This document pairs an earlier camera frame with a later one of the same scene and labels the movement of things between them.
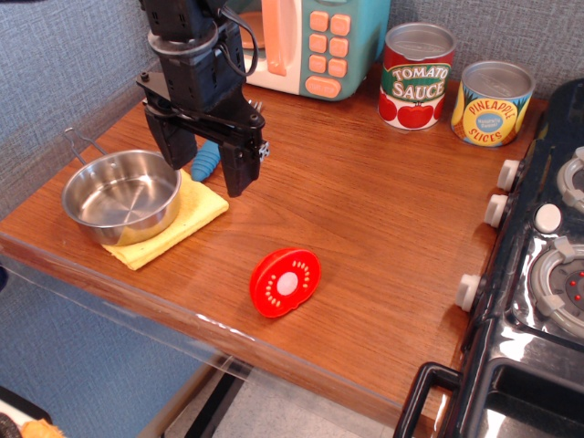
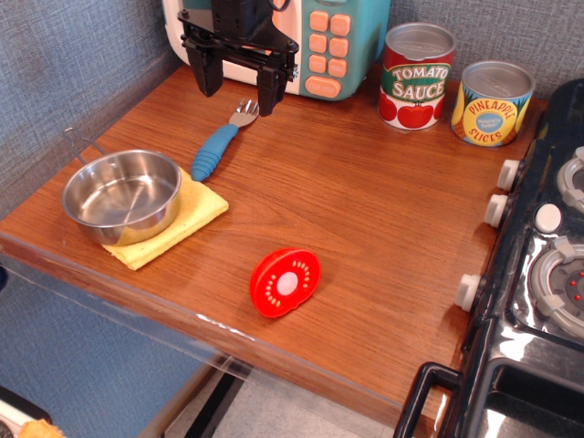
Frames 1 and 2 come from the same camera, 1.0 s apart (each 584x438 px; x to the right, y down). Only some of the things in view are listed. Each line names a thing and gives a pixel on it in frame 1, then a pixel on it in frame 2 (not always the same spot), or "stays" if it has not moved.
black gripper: [205, 94] to [246, 32]
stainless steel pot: [119, 197] stays
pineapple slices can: [490, 102] stays
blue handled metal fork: [208, 156] stays
